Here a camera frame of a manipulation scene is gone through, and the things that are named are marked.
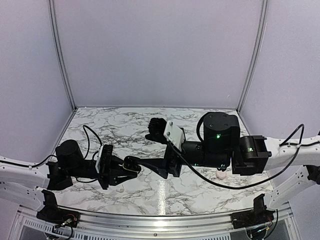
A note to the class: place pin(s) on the white earbud charging case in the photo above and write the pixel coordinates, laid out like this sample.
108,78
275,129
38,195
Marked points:
221,174

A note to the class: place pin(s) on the aluminium front rail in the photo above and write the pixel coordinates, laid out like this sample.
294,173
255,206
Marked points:
107,226

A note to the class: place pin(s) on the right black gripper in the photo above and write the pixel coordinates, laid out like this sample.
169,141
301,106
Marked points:
161,166

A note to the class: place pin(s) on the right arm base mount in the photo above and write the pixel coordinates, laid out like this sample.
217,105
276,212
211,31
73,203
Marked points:
256,221

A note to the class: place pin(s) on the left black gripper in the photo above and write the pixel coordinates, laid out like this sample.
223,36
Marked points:
109,169

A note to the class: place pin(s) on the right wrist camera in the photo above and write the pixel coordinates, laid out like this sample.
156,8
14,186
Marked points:
165,132

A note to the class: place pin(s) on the black earbud charging case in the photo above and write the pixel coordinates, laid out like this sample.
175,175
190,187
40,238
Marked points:
130,163

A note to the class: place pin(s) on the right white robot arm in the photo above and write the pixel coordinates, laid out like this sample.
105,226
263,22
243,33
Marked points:
220,146

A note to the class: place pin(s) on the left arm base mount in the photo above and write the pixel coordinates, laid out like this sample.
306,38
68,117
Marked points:
61,218

